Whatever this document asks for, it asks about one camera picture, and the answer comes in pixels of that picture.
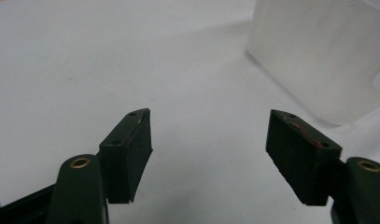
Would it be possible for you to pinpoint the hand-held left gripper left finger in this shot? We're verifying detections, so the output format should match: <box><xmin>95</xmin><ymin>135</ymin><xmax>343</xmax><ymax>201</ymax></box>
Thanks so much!
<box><xmin>45</xmin><ymin>107</ymin><xmax>154</xmax><ymax>224</ymax></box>

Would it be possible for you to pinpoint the translucent white plastic container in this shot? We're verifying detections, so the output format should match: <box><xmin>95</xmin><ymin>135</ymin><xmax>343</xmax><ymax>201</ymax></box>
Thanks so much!
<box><xmin>246</xmin><ymin>0</ymin><xmax>380</xmax><ymax>127</ymax></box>

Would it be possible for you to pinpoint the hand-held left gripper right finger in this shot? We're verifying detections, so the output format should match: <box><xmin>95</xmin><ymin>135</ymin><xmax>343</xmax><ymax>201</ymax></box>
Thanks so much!
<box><xmin>265</xmin><ymin>108</ymin><xmax>380</xmax><ymax>224</ymax></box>

